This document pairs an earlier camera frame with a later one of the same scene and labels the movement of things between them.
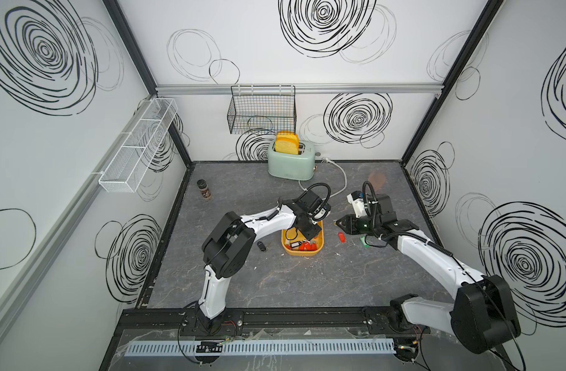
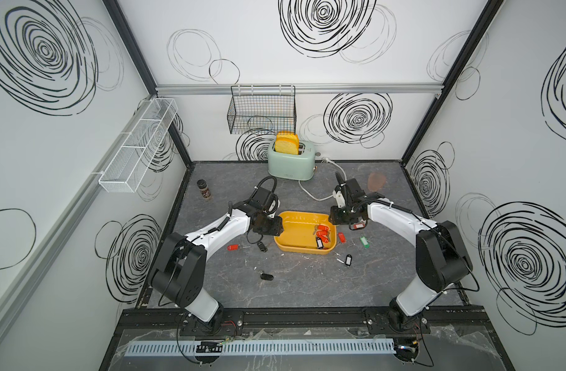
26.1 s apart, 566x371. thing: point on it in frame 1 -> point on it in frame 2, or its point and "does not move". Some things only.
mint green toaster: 292,167 does not move
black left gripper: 310,234 -> 276,227
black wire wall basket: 262,110 does not move
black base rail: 264,324 does not move
